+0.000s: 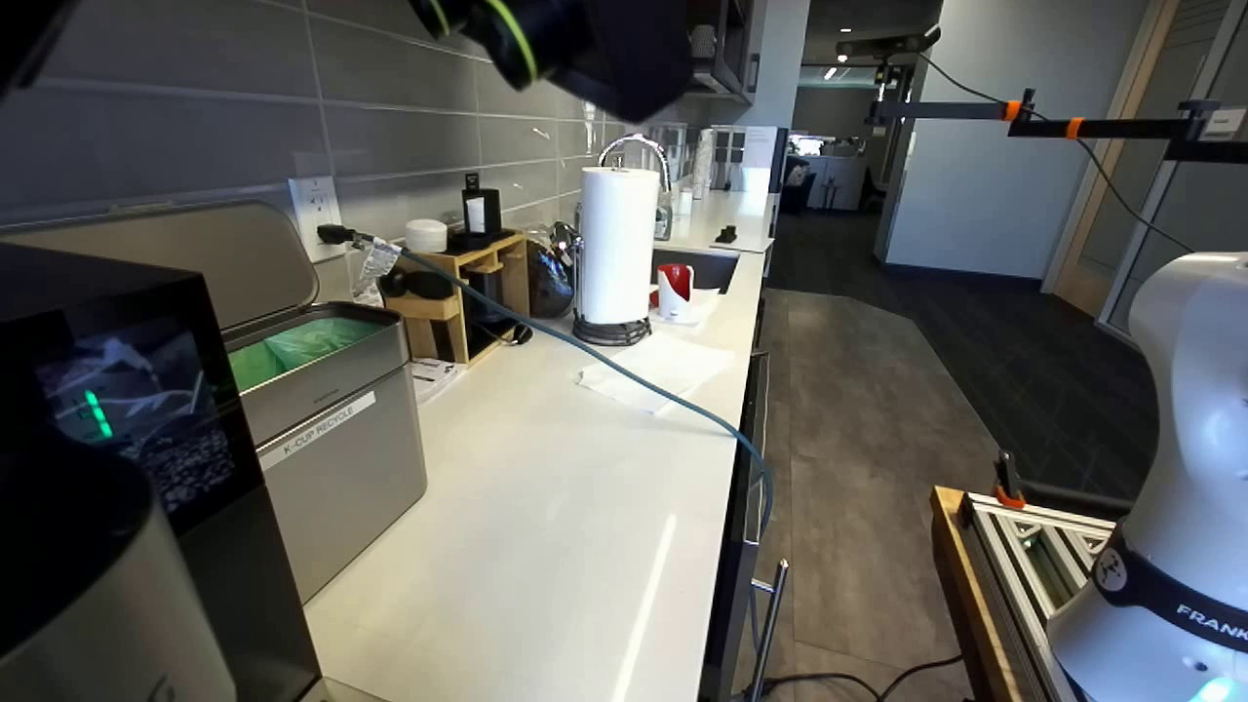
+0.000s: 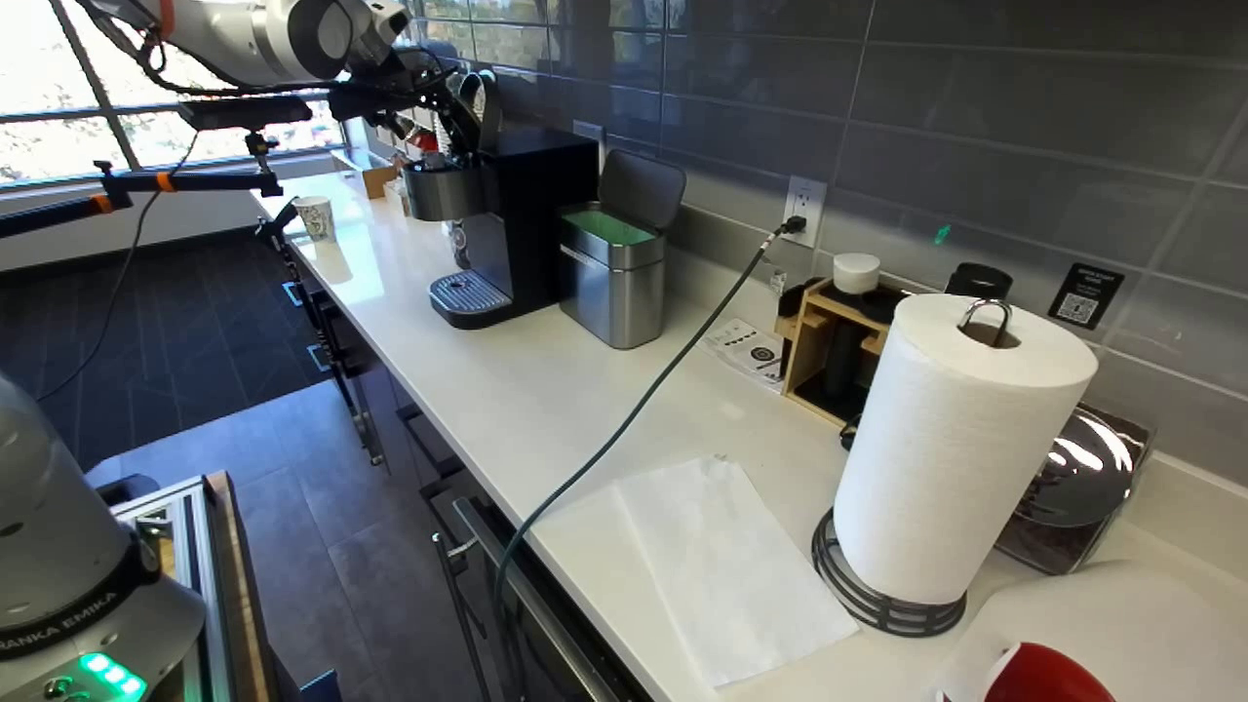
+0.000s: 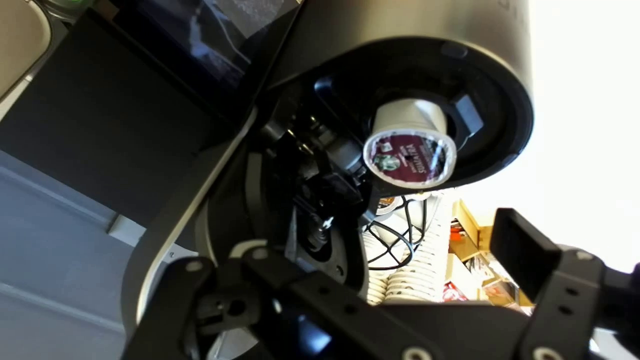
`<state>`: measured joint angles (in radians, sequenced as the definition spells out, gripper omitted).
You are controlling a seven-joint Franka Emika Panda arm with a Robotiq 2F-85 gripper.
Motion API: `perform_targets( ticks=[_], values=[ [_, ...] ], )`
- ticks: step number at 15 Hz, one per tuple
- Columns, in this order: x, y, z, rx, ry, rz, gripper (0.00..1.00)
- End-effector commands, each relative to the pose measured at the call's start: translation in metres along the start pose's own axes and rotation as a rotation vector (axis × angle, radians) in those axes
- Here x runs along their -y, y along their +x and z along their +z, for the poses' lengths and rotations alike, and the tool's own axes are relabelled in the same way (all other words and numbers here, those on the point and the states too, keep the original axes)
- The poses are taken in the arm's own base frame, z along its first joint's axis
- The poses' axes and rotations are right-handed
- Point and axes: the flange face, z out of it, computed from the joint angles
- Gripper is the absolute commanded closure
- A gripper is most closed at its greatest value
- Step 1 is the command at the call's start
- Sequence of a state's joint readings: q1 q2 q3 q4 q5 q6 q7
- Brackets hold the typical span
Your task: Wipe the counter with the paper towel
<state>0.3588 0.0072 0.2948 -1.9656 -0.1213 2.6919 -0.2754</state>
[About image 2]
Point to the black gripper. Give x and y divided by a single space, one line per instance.
392 88

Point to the white paper towel sheet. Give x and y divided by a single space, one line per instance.
733 570

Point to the white paper towel roll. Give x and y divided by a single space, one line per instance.
950 455

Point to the black coffee machine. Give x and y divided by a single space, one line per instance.
532 220

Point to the stainless steel lidded bin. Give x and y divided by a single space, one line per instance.
619 294

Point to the black tripod bar orange clamps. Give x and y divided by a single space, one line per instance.
131 184

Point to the printed paper leaflet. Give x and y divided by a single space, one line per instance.
745 354

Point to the wooden organizer rack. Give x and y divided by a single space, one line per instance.
811 345

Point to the white lidded jar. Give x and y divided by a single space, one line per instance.
854 273

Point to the black QR code placard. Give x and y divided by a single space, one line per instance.
1080 294

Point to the black stereo camera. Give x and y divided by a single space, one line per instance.
246 114

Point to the white wall outlet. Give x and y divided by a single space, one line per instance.
805 198

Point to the aluminium frame robot cart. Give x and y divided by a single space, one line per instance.
197 587

